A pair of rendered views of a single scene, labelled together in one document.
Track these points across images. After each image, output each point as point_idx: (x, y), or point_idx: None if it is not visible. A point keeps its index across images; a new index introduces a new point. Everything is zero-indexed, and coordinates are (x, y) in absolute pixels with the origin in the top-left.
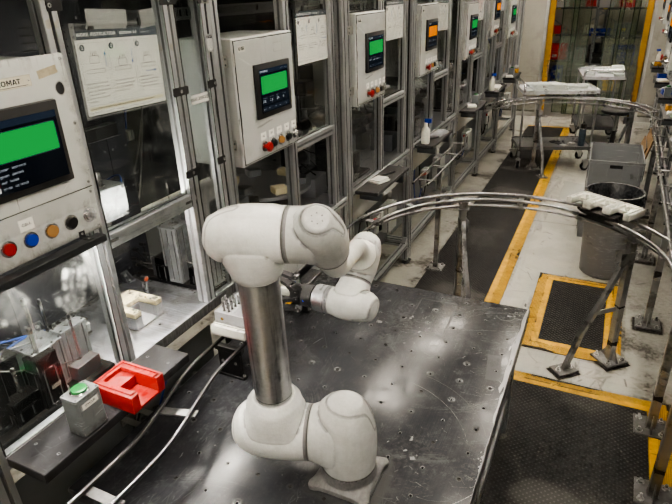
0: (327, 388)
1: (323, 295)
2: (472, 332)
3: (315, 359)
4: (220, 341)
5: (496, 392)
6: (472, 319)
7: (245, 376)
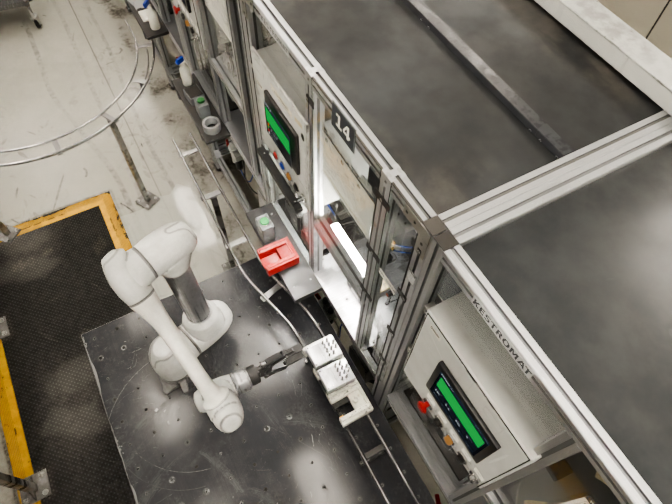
0: (253, 406)
1: (232, 373)
2: None
3: (290, 421)
4: None
5: None
6: None
7: (305, 361)
